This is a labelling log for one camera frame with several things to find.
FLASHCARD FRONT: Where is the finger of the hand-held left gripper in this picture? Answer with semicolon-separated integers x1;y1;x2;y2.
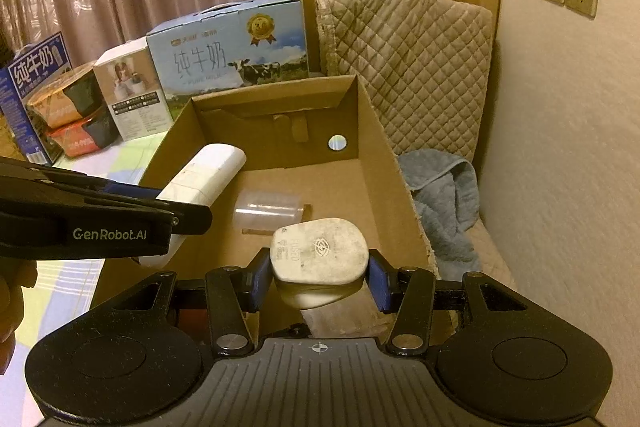
0;157;162;204
115;198;214;238

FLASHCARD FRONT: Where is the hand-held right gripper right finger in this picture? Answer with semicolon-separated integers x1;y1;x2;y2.
367;249;532;358

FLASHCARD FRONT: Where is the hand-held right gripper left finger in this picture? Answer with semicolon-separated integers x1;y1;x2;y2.
95;248;273;358

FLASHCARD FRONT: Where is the white rounded bar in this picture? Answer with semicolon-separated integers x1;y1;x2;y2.
137;143;247;269

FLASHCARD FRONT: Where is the translucent plastic cup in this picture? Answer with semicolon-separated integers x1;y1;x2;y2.
234;189;306;238

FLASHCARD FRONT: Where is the brown cardboard box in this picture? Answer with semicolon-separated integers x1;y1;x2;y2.
87;74;453;343

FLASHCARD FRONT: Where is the person's left hand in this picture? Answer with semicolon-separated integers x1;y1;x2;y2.
0;257;38;360

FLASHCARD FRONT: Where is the checked pastel tablecloth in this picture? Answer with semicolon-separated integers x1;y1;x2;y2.
0;132;166;425

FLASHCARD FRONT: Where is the red and orange food bowl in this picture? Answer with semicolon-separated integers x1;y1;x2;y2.
47;107;123;158

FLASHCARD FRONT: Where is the white product box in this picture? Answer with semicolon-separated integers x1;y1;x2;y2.
93;46;173;140

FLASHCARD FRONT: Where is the grey blue towel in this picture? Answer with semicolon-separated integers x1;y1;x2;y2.
397;150;483;280

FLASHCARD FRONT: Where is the green and orange food bowl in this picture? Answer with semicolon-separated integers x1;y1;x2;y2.
27;62;106;128

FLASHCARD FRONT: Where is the tall dark blue milk carton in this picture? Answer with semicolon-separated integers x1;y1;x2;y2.
0;32;71;165

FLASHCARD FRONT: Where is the light blue milk gift box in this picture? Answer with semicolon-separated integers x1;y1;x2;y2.
146;0;308;122

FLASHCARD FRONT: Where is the beige quilted chair cover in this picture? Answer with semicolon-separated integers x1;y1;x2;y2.
315;0;496;172

